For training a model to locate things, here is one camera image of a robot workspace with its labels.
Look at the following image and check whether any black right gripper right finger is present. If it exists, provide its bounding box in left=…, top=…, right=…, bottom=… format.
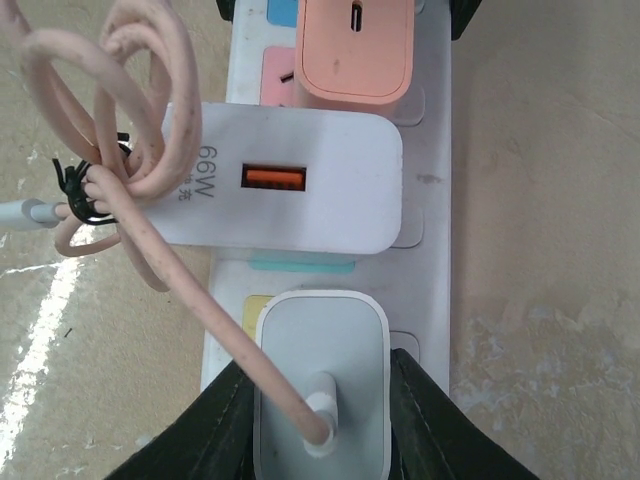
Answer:
left=389, top=348, right=537, bottom=480

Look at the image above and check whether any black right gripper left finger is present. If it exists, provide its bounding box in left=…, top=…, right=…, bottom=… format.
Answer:
left=108, top=362, right=256, bottom=479

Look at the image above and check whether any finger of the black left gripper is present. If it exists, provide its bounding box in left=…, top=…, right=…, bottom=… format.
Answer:
left=216, top=0, right=236, bottom=22
left=449, top=0, right=482, bottom=40

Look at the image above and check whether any small white round charger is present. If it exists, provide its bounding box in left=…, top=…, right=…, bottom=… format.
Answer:
left=253, top=290, right=392, bottom=479

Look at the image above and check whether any white power strip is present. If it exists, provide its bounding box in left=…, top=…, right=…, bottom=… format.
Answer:
left=209, top=1, right=452, bottom=389

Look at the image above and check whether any pink rectangular adapter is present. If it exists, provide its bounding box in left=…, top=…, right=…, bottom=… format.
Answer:
left=293, top=0, right=415, bottom=118

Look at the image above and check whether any white usb charger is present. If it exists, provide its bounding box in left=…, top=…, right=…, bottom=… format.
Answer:
left=146, top=103, right=403, bottom=255

